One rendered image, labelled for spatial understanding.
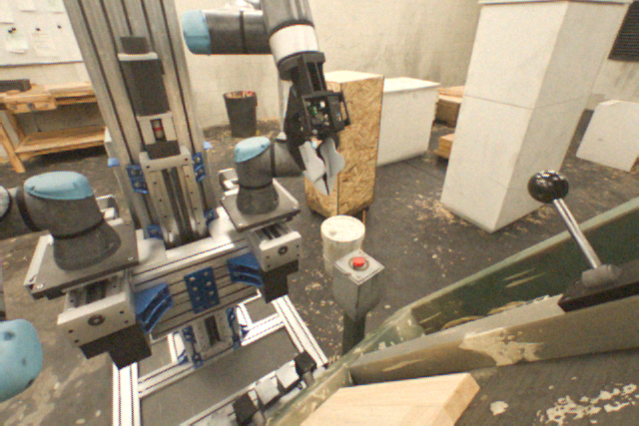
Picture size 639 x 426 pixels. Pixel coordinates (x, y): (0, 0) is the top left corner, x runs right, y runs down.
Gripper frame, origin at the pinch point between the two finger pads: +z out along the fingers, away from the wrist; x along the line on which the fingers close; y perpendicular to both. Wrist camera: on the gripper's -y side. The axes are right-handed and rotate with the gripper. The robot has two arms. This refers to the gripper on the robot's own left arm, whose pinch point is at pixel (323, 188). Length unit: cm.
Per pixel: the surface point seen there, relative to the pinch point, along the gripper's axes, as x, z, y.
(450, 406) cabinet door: -1.9, 25.1, 21.3
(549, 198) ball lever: 12.5, 5.7, 27.3
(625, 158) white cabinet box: 470, 74, -122
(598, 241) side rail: 30.9, 17.3, 23.0
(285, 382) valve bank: -9, 49, -33
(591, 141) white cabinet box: 469, 47, -152
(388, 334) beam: 16.7, 42.2, -18.1
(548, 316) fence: 7.4, 16.7, 27.8
